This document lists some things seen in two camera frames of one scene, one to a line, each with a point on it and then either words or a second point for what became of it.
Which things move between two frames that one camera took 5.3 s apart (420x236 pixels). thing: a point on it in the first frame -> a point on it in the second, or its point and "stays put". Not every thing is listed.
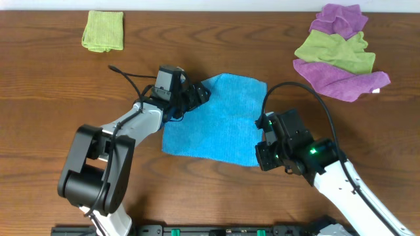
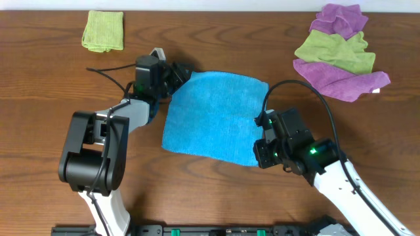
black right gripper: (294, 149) stays put
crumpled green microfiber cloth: (351, 54) stays put
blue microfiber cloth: (223, 128) stays put
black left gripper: (192, 97) -> (177, 75)
